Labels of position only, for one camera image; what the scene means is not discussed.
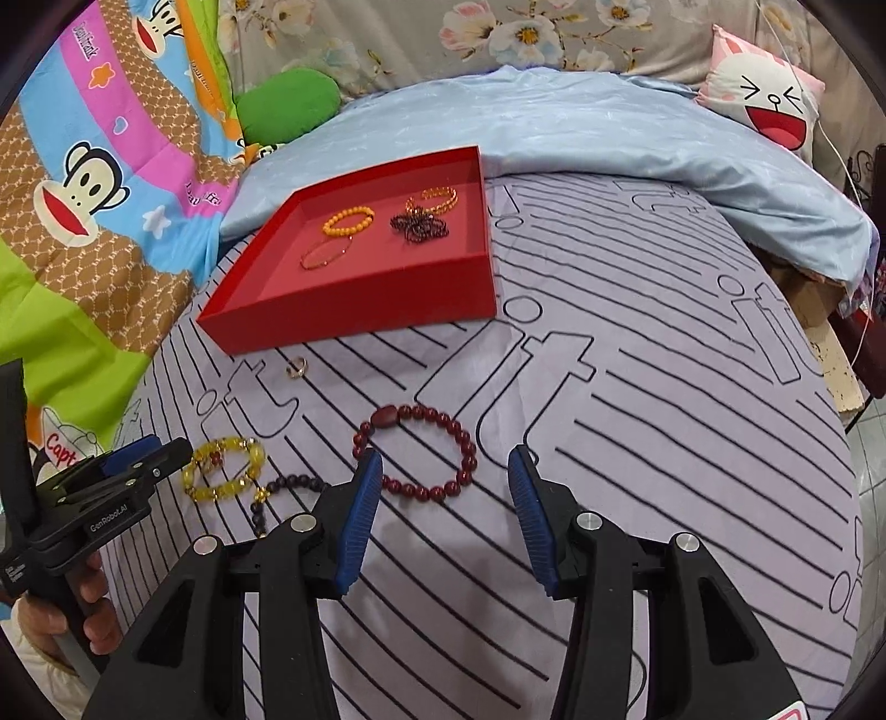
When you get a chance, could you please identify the thin gold bangle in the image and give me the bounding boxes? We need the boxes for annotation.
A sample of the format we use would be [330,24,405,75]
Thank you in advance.
[300,235,353,271]

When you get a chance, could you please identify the dark red bead bracelet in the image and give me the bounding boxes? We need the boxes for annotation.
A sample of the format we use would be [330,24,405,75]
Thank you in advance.
[349,402,480,504]

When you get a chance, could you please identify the grey striped bed sheet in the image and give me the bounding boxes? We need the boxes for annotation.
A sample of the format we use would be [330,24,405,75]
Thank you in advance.
[116,174,862,718]

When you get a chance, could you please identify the orange bead bracelet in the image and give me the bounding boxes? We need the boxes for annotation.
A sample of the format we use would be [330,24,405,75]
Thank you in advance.
[321,204,377,239]

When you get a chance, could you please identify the floral grey pillow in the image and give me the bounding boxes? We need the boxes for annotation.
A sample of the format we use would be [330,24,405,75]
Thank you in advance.
[210,2,884,189]

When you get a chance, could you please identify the pink cat face pillow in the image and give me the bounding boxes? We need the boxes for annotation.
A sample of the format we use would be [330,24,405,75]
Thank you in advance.
[696,25,826,163]

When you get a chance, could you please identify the light blue pillow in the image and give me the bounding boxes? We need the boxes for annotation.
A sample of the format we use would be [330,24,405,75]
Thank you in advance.
[219,68,878,291]

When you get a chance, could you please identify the red jewelry tray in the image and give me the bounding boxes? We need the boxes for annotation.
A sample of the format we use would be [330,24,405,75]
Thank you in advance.
[198,147,497,356]

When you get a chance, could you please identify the dark brown bead bracelet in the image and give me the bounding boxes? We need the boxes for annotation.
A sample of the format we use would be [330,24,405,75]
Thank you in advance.
[249,472,328,539]

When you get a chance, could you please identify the amber coil bracelet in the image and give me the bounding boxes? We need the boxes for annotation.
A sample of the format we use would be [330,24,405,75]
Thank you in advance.
[402,184,461,218]

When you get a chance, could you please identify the person's left hand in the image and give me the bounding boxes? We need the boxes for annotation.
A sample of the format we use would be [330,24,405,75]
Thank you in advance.
[7,549,125,660]

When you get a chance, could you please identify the white jacket sleeve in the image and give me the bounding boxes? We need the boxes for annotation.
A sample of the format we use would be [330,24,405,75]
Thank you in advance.
[2,614,90,720]

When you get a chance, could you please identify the cartoon monkey quilt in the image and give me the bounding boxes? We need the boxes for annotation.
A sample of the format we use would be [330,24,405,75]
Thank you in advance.
[2,2,255,478]

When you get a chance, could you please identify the yellow stone bracelet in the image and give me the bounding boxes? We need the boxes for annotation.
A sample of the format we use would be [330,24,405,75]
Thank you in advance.
[180,435,269,504]

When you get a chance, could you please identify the dark garnet bead bracelet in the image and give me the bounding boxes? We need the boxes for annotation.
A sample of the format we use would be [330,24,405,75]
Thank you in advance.
[389,208,451,245]

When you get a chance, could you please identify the green plush cushion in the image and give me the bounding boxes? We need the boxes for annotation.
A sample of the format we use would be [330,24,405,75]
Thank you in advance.
[236,66,341,146]

